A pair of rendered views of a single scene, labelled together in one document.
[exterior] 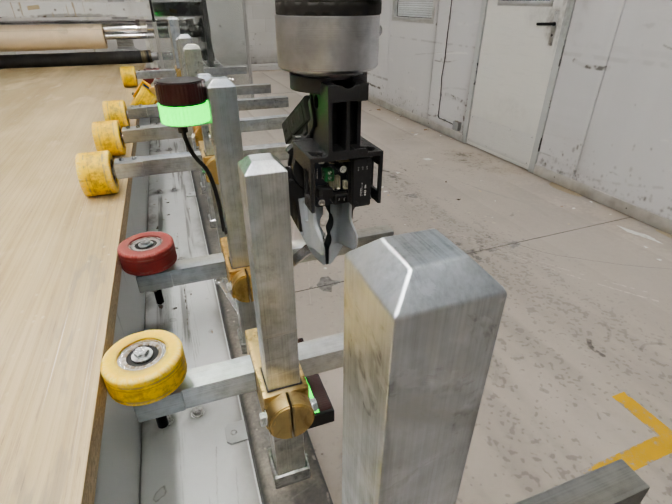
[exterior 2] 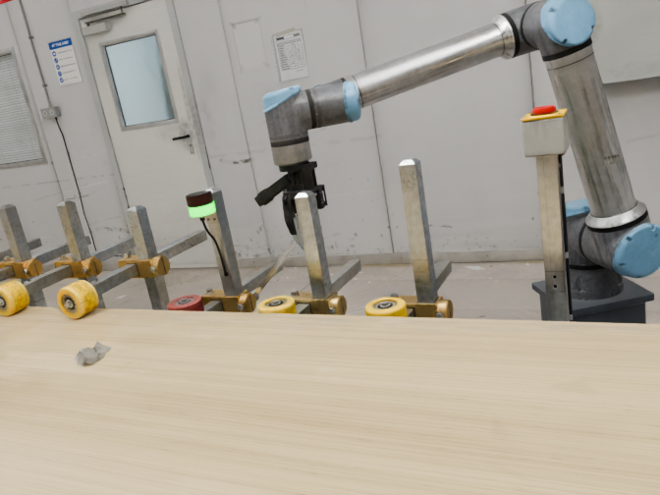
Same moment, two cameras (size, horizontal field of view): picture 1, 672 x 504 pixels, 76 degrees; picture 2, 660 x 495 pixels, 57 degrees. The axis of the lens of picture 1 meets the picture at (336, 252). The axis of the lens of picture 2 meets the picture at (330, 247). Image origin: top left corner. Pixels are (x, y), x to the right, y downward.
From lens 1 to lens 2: 114 cm
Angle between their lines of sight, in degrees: 41
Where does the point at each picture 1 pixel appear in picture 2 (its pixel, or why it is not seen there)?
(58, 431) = (289, 319)
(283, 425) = (340, 307)
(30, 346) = (222, 327)
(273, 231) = (315, 217)
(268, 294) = (318, 246)
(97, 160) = (84, 285)
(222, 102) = (218, 198)
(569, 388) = not seen: hidden behind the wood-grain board
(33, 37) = not seen: outside the picture
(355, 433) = (410, 198)
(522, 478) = not seen: hidden behind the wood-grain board
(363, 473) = (414, 204)
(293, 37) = (292, 151)
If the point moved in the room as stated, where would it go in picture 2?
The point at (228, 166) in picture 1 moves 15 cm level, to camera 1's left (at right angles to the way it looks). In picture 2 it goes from (225, 232) to (170, 251)
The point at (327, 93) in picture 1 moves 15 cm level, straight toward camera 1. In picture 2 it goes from (309, 166) to (357, 165)
